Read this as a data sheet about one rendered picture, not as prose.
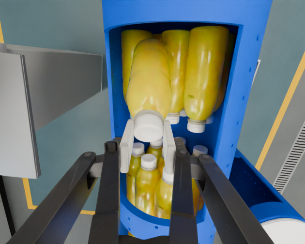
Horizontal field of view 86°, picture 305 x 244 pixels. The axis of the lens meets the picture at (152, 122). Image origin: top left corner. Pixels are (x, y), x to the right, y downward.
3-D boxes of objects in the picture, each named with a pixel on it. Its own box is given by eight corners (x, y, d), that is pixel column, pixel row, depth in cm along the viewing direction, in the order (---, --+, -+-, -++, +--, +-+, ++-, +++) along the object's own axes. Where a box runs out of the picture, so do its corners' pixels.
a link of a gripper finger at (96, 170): (117, 179, 14) (81, 179, 14) (125, 148, 18) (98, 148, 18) (116, 164, 13) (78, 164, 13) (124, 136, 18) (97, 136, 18)
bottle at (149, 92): (126, 49, 33) (110, 118, 21) (157, 29, 30) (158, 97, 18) (145, 74, 37) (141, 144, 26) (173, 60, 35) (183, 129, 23)
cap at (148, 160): (159, 162, 42) (159, 156, 41) (150, 170, 39) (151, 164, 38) (146, 158, 44) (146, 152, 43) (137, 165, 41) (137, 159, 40)
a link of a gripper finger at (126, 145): (128, 173, 15) (120, 173, 15) (133, 139, 22) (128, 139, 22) (127, 145, 14) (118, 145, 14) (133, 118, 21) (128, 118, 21)
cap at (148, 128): (128, 119, 21) (126, 130, 20) (153, 109, 20) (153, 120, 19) (144, 134, 24) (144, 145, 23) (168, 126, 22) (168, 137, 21)
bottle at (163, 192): (162, 216, 48) (166, 162, 41) (184, 231, 44) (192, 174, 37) (147, 235, 42) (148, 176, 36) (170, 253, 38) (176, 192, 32)
